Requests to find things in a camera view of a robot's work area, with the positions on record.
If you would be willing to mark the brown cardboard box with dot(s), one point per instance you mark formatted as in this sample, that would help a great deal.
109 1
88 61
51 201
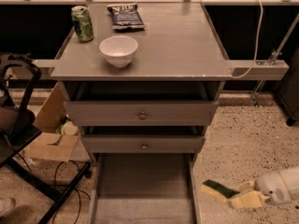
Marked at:
51 144

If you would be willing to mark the metal clamp bracket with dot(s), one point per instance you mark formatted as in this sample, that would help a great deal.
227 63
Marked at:
272 58

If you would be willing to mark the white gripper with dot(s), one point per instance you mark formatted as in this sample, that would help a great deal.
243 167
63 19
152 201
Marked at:
273 187

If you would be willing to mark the white ceramic bowl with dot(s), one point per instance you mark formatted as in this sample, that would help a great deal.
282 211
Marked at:
118 50

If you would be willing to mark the grey middle drawer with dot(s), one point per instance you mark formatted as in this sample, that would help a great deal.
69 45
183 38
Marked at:
143 139

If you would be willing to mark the white cup on floor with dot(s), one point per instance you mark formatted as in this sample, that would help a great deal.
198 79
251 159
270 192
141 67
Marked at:
69 129

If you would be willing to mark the blue chip bag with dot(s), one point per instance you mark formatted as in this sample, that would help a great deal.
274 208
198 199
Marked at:
125 16

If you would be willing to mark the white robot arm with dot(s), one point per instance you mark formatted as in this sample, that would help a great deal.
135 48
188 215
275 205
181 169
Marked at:
294 185

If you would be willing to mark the black office chair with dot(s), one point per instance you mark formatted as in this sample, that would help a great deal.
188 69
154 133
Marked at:
18 131

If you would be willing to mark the white shoe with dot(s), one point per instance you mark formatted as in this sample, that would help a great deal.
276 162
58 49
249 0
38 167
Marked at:
6 205

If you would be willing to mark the green soda can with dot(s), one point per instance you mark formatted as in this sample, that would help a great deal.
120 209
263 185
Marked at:
82 23

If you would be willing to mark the grey drawer cabinet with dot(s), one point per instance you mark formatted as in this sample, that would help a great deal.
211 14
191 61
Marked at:
177 45

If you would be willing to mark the grey top drawer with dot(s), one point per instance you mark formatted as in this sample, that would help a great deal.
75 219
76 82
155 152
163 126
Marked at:
136 103

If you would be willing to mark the grey open bottom drawer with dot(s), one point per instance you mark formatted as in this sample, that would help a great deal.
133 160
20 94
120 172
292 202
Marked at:
144 189

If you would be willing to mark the green and yellow sponge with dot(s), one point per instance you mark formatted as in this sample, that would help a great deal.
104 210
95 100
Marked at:
218 191

